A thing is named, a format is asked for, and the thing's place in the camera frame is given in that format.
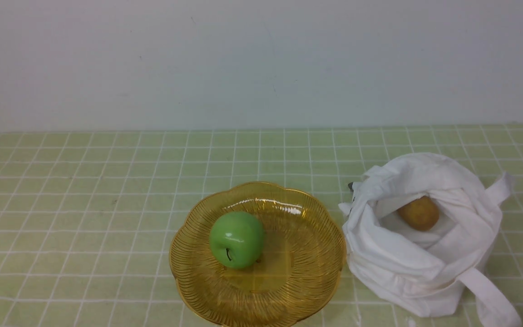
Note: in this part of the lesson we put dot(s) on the brown round fruit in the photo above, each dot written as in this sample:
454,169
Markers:
421,214

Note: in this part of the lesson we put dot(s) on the white cloth bag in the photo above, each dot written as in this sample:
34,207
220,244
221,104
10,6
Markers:
427,272

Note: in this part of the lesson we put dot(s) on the amber glass fruit plate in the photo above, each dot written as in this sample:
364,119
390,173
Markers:
294,277

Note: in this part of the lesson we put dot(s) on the green apple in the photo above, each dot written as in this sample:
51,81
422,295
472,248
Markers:
236,240

